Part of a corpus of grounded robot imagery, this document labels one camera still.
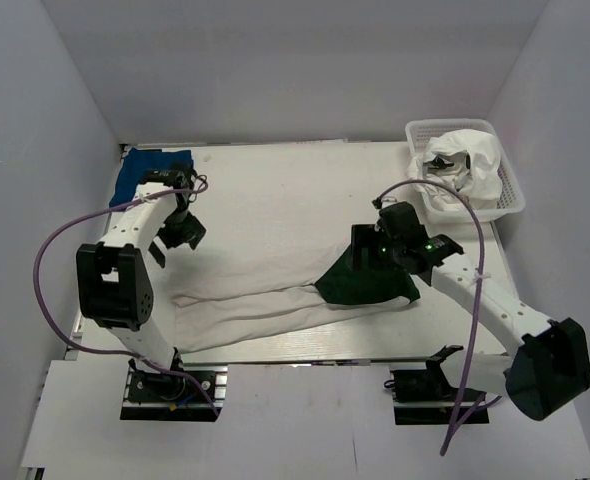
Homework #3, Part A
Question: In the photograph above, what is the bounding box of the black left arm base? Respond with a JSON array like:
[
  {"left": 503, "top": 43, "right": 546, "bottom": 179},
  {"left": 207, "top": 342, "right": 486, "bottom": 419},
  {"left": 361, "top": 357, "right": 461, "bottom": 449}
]
[{"left": 120, "top": 358, "right": 228, "bottom": 422}]

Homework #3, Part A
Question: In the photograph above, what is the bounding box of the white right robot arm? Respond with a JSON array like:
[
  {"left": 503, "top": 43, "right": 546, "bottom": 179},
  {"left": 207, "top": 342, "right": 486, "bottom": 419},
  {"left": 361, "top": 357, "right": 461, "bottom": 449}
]
[{"left": 351, "top": 202, "right": 590, "bottom": 421}]

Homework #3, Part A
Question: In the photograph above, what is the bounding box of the crumpled white t-shirt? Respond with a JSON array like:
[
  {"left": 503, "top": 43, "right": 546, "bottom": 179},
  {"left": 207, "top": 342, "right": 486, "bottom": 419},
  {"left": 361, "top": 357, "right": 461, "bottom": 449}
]
[{"left": 406, "top": 129, "right": 502, "bottom": 211}]

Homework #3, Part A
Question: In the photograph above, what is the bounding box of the white plastic basket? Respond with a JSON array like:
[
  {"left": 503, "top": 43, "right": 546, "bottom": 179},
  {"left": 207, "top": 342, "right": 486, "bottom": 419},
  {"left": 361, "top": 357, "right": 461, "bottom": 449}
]
[{"left": 405, "top": 118, "right": 525, "bottom": 223}]

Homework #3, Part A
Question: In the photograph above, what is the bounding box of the folded blue t-shirt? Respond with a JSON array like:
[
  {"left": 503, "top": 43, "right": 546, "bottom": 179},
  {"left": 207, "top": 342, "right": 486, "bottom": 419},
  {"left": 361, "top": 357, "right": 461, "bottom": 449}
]
[{"left": 109, "top": 148, "right": 194, "bottom": 207}]

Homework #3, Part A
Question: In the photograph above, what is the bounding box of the white green-sleeved Charlie Brown shirt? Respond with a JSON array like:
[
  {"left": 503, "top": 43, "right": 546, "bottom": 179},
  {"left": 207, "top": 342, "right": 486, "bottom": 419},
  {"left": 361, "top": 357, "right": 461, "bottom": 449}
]
[{"left": 167, "top": 244, "right": 420, "bottom": 353}]

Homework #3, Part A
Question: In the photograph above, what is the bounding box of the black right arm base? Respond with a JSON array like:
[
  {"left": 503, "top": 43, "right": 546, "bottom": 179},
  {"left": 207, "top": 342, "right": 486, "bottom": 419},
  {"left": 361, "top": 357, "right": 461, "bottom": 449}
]
[{"left": 383, "top": 346, "right": 462, "bottom": 426}]

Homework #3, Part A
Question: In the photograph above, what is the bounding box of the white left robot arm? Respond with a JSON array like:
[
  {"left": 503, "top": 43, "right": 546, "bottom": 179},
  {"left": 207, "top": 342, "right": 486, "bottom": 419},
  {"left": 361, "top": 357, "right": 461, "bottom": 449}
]
[{"left": 76, "top": 164, "right": 207, "bottom": 399}]

